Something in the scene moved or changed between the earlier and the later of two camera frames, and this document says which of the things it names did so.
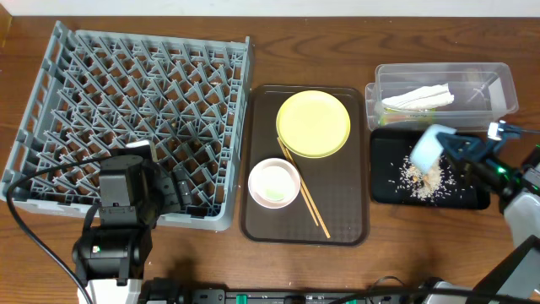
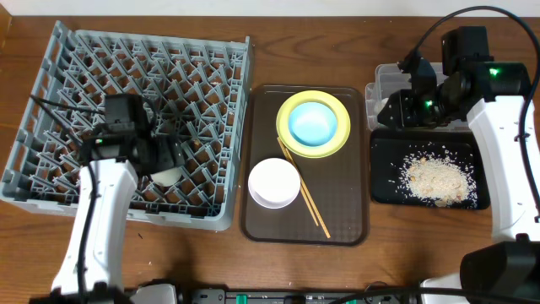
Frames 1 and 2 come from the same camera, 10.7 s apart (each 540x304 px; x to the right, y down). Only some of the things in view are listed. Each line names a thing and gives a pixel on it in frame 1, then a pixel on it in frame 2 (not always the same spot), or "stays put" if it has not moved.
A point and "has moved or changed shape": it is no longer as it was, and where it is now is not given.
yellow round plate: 313,123 stays put
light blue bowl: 428,149 → 313,124
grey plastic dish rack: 99,90 stays put
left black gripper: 181,192 → 170,154
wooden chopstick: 288,153 stays put
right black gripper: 471,152 → 402,114
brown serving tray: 337,182 stays put
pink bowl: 274,183 stays put
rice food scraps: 430,186 has moved or changed shape
